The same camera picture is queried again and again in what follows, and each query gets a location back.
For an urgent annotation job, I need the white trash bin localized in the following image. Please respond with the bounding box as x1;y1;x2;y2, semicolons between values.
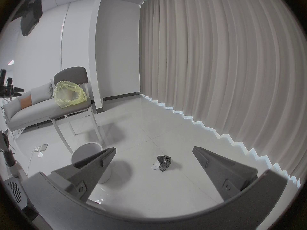
71;142;113;184

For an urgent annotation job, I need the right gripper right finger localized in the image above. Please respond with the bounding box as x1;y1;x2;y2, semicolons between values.
192;146;259;203

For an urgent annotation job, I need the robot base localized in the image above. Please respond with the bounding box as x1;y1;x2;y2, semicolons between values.
0;162;48;225

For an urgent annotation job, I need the black plastic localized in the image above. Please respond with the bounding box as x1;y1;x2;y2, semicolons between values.
157;155;172;172

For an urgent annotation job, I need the grey and white chair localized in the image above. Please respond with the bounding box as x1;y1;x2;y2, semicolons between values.
49;67;104;153

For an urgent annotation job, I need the grey cushion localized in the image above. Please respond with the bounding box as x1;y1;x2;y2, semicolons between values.
31;82;55;105

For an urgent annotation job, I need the pale grey sofa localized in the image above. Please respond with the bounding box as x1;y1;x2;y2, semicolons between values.
2;82;57;133

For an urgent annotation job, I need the white cable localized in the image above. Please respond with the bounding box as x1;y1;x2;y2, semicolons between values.
27;151;35;177

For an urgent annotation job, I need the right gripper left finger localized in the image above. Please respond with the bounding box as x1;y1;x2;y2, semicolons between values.
51;147;117;203

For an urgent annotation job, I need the white curtain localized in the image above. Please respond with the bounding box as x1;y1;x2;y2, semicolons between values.
139;0;305;190

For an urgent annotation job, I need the orange cushion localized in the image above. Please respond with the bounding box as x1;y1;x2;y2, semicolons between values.
20;95;33;110

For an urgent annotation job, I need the yellow plastic bag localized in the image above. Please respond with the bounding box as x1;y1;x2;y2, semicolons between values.
53;80;87;109

